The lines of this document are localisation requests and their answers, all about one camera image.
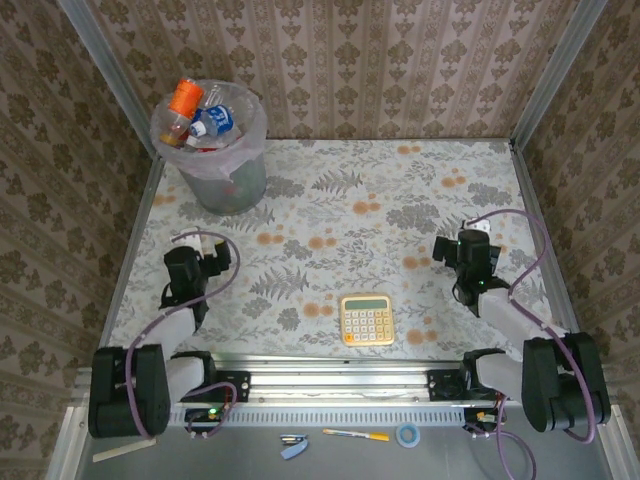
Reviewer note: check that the flat wooden stick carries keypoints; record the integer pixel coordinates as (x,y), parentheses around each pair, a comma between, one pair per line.
(125,450)

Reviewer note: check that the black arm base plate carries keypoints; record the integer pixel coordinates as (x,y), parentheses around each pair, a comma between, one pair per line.
(241,380)
(440,385)

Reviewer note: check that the aluminium frame post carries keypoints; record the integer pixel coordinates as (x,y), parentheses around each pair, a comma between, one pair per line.
(555,75)
(111,75)

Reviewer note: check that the yellow orange pen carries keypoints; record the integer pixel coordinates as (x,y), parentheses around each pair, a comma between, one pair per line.
(360,434)

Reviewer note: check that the blue stapler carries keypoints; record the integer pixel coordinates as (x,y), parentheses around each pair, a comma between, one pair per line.
(295,450)

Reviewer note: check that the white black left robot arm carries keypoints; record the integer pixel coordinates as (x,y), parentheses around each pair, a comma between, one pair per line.
(170,327)

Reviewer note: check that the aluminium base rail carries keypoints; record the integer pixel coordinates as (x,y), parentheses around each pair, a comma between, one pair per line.
(325,382)

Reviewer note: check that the black controller board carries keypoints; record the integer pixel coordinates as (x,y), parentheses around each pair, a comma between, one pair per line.
(197,415)
(480,417)

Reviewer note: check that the yellow desk calculator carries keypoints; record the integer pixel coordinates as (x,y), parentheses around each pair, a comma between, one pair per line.
(367,322)

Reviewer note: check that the grey waste bin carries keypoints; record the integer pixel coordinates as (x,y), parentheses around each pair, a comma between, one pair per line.
(245,200)

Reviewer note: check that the blue tape roll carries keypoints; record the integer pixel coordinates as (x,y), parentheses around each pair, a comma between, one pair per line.
(397,435)

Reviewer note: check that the translucent plastic bin liner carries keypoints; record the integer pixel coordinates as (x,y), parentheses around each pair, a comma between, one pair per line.
(247,150)

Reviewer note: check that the light blue label bottle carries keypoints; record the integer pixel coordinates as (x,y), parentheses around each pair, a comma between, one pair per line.
(220,119)

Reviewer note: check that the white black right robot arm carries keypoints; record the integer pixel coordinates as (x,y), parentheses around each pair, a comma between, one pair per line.
(505,315)

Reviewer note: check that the orange label plastic bottle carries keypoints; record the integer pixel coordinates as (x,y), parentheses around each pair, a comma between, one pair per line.
(185,97)

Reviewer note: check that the aluminium table side rail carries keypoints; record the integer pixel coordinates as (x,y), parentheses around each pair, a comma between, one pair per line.
(523,161)
(135,235)

